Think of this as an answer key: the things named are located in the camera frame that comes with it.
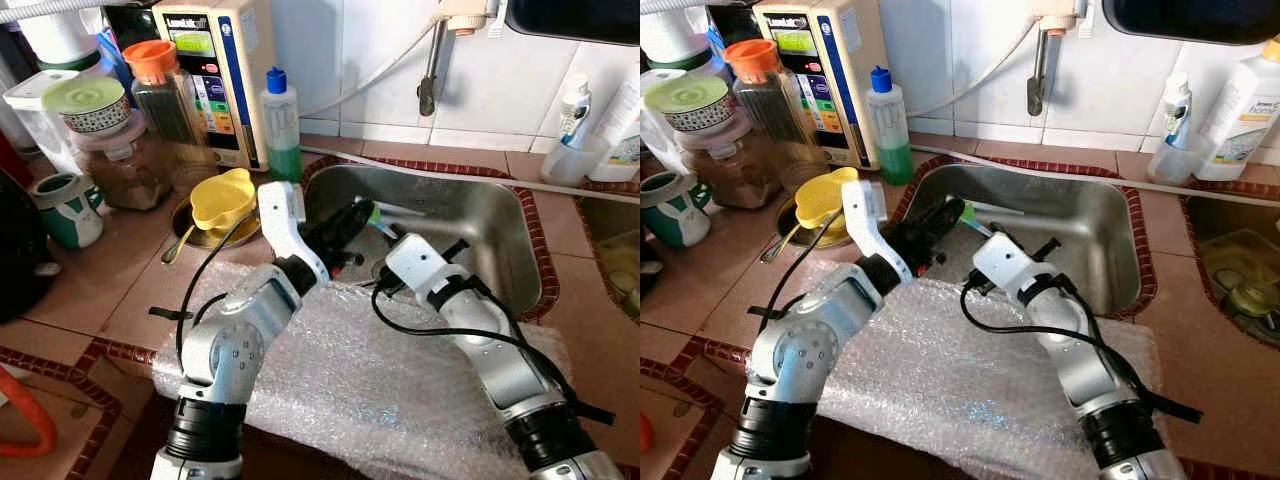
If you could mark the cream water ionizer appliance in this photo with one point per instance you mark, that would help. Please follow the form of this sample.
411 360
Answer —
850 60
255 60

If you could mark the clear plastic food container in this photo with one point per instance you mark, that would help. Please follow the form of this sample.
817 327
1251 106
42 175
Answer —
625 265
1240 255

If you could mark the dark window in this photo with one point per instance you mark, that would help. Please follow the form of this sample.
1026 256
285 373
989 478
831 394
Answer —
1190 20
575 20

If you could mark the black round appliance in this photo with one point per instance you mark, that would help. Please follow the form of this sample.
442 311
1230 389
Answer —
20 250
646 265

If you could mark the yellow plastic cup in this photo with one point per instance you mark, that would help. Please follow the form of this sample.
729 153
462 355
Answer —
822 198
222 198

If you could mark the clear bubble wrap sheet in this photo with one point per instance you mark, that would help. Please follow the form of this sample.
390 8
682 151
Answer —
960 400
380 400

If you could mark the steel spoon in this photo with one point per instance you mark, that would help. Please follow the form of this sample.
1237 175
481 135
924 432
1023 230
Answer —
772 250
172 252

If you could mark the clear container white lid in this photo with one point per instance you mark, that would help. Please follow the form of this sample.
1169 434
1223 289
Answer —
655 125
30 110

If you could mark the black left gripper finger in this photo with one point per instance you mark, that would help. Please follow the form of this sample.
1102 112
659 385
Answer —
350 213
358 235
944 235
935 213

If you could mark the white jug green band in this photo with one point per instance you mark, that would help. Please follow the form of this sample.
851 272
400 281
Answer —
675 35
60 35

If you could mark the brown powder jar pink lid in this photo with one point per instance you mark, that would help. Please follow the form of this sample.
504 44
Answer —
125 170
730 170

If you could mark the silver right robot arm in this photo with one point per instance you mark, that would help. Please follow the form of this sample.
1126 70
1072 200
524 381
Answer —
500 370
1090 370

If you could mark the glass jar orange lid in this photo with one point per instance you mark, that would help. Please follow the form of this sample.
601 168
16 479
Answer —
150 60
752 60

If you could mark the clear plastic holder cup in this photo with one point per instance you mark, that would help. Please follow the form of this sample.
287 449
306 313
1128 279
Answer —
1172 162
570 162

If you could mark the small pale lidded jar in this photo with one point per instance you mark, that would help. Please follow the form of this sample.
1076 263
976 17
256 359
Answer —
1255 298

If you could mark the white tube blue print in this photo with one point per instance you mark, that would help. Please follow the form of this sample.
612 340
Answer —
1177 105
575 100

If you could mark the white tap fitting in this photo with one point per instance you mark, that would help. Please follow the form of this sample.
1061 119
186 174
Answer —
465 15
1058 15

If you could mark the patterned bowl green lid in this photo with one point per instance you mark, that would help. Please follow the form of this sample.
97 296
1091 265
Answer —
690 100
85 100

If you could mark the green liquid bottle blue cap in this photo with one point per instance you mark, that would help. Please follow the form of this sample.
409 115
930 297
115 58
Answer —
890 140
282 140

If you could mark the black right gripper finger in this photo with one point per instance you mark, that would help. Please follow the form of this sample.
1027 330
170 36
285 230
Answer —
457 251
1049 250

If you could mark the shallow steel bowl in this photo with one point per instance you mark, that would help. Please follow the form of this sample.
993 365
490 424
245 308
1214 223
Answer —
790 225
185 222

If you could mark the white dish soap bottle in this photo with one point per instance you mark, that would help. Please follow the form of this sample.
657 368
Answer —
625 140
1243 110

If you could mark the hanging chrome tap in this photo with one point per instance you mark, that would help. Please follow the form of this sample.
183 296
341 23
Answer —
1038 80
430 80

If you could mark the black bottle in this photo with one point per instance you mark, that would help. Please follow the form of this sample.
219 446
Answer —
740 20
130 20

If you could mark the blue packet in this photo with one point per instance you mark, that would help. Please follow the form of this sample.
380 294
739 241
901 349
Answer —
112 55
715 45

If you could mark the green and white mug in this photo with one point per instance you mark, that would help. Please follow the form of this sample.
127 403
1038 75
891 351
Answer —
65 210
675 210

